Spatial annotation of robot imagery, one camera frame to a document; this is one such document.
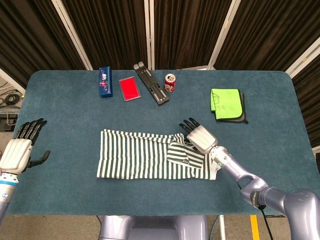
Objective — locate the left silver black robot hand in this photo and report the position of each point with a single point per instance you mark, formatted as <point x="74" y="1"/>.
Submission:
<point x="15" y="155"/>

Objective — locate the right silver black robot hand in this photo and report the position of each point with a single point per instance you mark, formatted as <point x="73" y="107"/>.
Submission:
<point x="202" y="140"/>

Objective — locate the green white striped t-shirt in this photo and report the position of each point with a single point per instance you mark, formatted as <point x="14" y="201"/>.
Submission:
<point x="140" y="160"/>

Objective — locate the right grey-purple robot arm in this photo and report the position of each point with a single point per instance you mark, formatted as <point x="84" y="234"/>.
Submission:
<point x="262" y="187"/>

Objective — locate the green microfibre cloth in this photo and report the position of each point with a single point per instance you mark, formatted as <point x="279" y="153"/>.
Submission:
<point x="226" y="103"/>

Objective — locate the green folded cloth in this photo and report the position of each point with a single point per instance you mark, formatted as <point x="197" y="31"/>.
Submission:
<point x="244" y="117"/>

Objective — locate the red cartoon drink can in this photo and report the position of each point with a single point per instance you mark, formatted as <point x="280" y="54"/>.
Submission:
<point x="170" y="83"/>

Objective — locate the black folding laptop stand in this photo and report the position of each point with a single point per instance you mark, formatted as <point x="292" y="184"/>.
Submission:
<point x="151" y="85"/>

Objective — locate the teal felt table cover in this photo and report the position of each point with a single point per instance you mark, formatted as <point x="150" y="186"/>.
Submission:
<point x="150" y="197"/>

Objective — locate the red ink pad case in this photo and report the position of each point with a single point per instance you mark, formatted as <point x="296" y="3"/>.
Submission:
<point x="130" y="88"/>

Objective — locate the white table leg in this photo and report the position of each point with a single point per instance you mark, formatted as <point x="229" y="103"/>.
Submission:
<point x="222" y="227"/>

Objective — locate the grey-purple robot torso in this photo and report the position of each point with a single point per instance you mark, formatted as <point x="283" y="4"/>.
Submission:
<point x="150" y="228"/>

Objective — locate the dark pleated partition panel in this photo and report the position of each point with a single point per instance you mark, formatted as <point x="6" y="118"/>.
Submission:
<point x="312" y="82"/>
<point x="107" y="32"/>
<point x="30" y="37"/>
<point x="265" y="35"/>
<point x="187" y="32"/>

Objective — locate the blue patterned rectangular box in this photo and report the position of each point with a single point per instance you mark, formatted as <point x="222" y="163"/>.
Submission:
<point x="105" y="82"/>

